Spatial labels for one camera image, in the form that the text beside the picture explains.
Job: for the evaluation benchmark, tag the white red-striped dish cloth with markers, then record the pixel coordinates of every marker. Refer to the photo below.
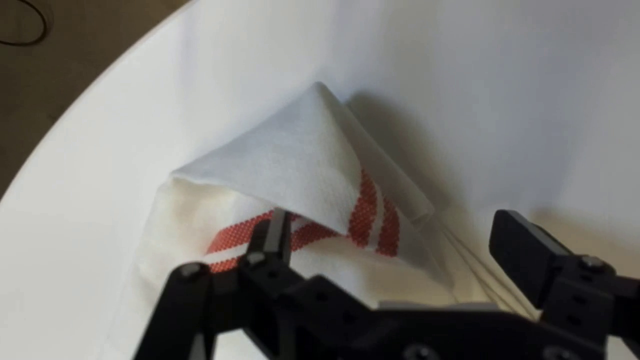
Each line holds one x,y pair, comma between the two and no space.
286,160

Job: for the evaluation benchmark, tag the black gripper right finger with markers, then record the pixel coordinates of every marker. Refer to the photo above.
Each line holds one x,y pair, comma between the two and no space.
567,286

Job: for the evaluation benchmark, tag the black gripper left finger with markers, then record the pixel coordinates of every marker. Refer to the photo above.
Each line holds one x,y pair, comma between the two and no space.
201,301

